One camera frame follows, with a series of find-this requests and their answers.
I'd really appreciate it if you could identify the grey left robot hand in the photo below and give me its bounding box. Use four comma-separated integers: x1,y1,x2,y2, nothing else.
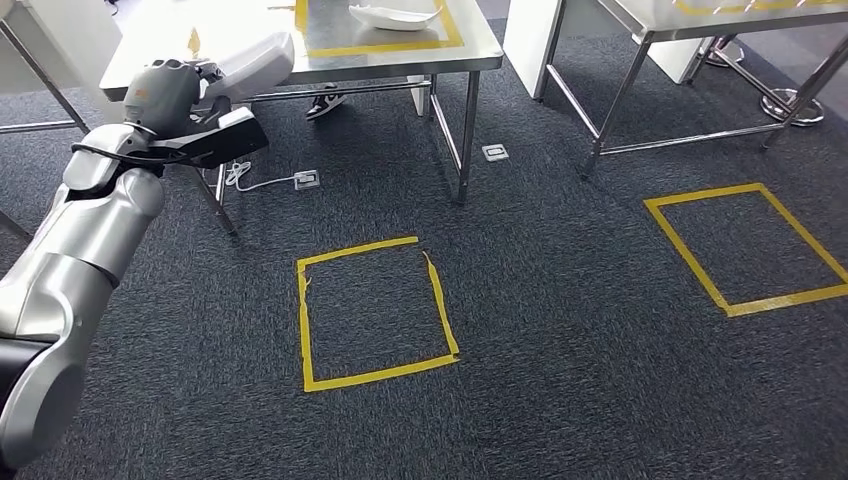
122,58,233,138

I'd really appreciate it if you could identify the white curved panel part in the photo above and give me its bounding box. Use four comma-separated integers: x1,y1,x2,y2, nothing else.
195,31,296,104
349,3,444,32

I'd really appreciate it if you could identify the steel workbench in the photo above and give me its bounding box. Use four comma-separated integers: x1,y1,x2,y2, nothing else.
543,0,848,180
99,0,505,236

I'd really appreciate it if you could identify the white panel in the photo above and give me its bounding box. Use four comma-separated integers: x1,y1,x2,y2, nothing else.
409,74,433,119
26,0,124,124
645,36,720,84
503,0,564,101

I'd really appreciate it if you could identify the person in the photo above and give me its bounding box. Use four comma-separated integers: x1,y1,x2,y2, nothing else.
305,92,347,121

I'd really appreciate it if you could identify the yellow bench tape square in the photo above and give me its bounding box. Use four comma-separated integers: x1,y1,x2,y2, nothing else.
294,0,465,60

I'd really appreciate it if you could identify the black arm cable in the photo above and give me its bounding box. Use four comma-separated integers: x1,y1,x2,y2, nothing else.
71,142,193,168

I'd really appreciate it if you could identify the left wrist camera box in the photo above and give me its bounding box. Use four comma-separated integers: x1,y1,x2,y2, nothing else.
150,105,270,170

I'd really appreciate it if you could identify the steel table frame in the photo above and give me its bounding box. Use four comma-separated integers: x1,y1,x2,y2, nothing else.
0,19,91,134

